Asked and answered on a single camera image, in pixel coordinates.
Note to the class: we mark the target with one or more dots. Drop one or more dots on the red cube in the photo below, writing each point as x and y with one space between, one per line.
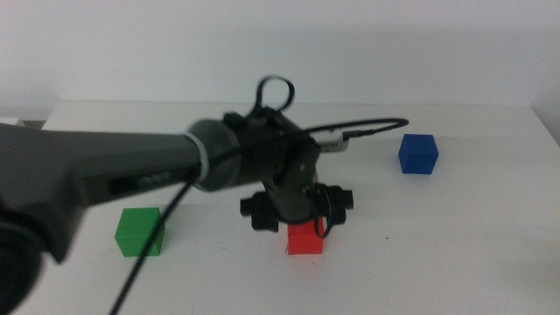
304 242

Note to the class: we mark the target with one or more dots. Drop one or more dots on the blue cube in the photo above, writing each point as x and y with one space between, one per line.
417 155

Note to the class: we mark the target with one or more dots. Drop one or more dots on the green cube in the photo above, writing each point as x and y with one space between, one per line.
137 234

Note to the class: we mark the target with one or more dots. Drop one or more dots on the white side desk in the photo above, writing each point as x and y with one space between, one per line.
9 121

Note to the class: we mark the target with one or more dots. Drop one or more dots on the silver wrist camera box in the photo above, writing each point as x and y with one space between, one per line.
332 143

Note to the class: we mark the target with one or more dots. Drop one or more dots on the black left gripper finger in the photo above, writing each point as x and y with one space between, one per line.
260 212
337 203

